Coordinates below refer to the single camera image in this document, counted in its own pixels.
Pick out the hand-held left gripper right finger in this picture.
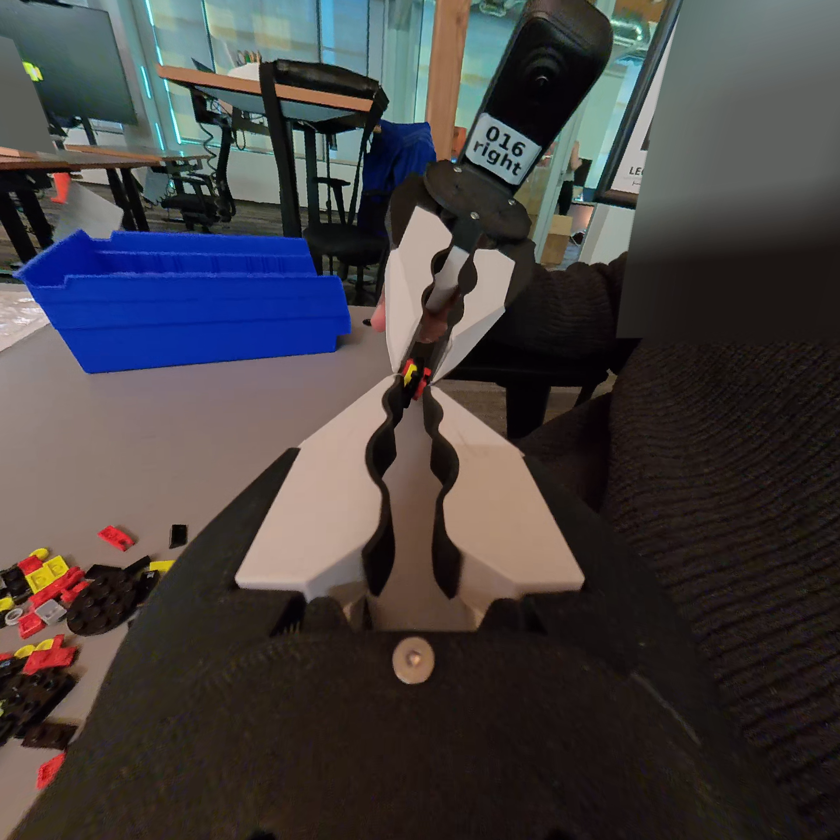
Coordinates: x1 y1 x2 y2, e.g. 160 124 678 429
423 385 585 631

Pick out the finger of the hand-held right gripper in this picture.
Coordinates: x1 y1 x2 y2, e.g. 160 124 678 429
427 248 517 385
384 206 457 378

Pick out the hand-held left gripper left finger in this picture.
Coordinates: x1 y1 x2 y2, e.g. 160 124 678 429
235 377 398 631

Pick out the long black red yellow lego assembly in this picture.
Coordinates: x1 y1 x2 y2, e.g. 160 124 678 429
402 357 433 409

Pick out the pile of lego pieces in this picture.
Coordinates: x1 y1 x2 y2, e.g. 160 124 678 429
0 521 193 791

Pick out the person's right hand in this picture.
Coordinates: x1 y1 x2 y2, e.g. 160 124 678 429
369 303 452 345

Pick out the black office chair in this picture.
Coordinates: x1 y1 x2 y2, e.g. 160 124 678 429
161 161 237 232
303 176 389 286

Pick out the small cardboard box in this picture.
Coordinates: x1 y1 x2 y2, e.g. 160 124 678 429
535 213 576 269

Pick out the wooden pillar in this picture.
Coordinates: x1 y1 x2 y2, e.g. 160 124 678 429
425 0 472 164

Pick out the black framed white sign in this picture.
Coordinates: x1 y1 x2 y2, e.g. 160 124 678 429
594 0 683 211

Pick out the blue jacket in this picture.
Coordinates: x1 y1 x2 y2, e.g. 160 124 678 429
360 119 438 221

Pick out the empty blue plastic storage bin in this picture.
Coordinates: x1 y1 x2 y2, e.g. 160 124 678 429
14 230 352 375

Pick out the black bag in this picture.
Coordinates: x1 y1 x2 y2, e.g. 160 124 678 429
258 58 390 132

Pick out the standing desk wooden top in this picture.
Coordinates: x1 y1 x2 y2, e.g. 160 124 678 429
156 64 385 240

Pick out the grey flat board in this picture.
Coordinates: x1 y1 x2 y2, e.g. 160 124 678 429
51 182 124 242

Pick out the low wooden table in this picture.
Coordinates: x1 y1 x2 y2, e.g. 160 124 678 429
0 146 164 263

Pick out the clear plastic bag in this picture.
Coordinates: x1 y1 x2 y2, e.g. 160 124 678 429
0 289 52 353

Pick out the black monitor screen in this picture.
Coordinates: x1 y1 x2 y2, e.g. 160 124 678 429
0 0 140 127

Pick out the black chair frame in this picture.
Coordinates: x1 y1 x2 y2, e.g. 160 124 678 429
446 338 641 441

